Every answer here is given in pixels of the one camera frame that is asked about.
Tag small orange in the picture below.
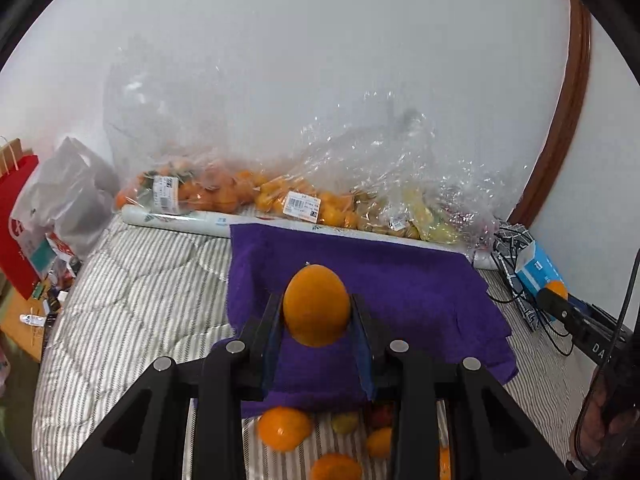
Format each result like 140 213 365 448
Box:
366 427 393 460
544 280 568 300

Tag large mandarin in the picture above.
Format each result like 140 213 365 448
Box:
439 445 451 480
310 453 362 480

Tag small red tomato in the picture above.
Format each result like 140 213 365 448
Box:
368 405 395 431

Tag large orange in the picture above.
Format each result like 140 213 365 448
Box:
257 406 314 453

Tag green-brown round fruit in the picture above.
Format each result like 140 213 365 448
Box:
331 411 360 436

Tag oval orange fruit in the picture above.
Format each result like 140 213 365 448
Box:
282 264 350 348

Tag person's right hand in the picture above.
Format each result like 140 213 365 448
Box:
572 377 639 464

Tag blue tissue box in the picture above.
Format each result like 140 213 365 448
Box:
515 240 564 304

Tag patterned black white pouch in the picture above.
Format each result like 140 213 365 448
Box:
491 222 540 332

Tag purple towel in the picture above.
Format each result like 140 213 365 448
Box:
227 224 518 417

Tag striped quilted mattress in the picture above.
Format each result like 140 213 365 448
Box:
32 219 593 479

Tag white small tube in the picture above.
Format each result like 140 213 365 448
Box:
20 314 47 327

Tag wooden side table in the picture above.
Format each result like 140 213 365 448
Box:
1 282 49 363

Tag clear bag of yellow fruit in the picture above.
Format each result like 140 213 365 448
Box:
354 155 500 252

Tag red paper shopping bag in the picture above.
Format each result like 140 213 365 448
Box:
0 139 40 299

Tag white rolled paper tube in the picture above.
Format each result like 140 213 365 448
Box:
120 205 498 271

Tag grey plastic bag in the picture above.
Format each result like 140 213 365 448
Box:
10 136 119 260

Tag clear bag of small oranges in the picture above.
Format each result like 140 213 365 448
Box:
254 108 431 229

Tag clear bag of mandarins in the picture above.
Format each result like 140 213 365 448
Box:
103 36 257 214

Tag black cables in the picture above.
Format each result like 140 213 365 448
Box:
487 224 640 466

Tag brown wooden door frame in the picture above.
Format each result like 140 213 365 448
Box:
509 0 591 228

